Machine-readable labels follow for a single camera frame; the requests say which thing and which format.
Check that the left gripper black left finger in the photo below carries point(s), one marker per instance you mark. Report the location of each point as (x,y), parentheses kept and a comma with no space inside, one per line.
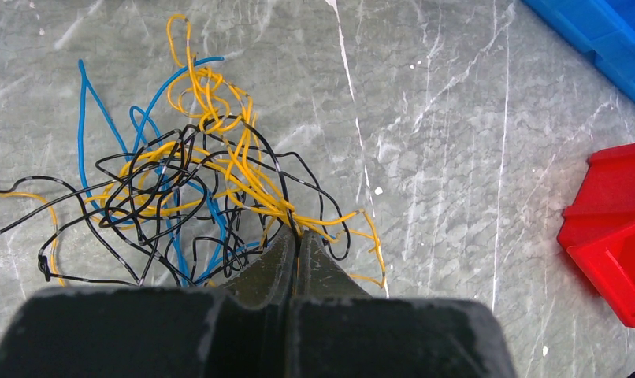
(117,331)

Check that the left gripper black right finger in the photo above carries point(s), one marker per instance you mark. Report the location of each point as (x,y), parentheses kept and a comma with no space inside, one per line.
(363,336)

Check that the red plastic bin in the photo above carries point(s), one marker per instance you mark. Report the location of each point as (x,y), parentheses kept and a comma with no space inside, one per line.
(599,228)

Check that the blue divided plastic bin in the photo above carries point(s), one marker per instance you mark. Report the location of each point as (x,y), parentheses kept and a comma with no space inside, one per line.
(603,31)

